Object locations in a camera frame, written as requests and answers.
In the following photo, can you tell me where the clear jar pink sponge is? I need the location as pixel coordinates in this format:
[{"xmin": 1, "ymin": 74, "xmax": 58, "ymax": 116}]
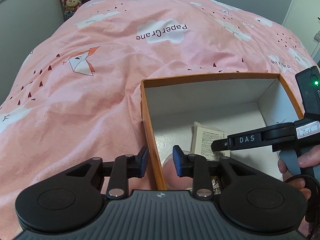
[{"xmin": 162, "ymin": 154, "xmax": 193, "ymax": 190}]

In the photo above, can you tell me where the white paper box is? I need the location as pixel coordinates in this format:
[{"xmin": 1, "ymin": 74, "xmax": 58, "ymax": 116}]
[{"xmin": 191, "ymin": 121, "xmax": 231, "ymax": 161}]

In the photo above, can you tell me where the orange cardboard box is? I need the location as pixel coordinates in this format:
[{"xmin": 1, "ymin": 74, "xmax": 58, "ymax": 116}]
[{"xmin": 140, "ymin": 73, "xmax": 303, "ymax": 190}]

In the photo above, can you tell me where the person's right hand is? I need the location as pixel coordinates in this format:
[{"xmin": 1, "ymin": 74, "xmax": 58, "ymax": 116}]
[{"xmin": 278, "ymin": 145, "xmax": 319, "ymax": 200}]

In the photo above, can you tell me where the pink patterned bed duvet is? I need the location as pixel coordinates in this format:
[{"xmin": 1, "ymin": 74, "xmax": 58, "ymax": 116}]
[{"xmin": 1, "ymin": 0, "xmax": 314, "ymax": 239}]

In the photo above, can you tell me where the white door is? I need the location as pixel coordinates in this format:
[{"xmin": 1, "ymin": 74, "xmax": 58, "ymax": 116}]
[{"xmin": 283, "ymin": 0, "xmax": 319, "ymax": 63}]

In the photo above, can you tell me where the hanging pouch on handle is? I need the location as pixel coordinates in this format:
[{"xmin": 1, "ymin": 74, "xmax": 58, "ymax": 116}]
[{"xmin": 313, "ymin": 30, "xmax": 320, "ymax": 42}]

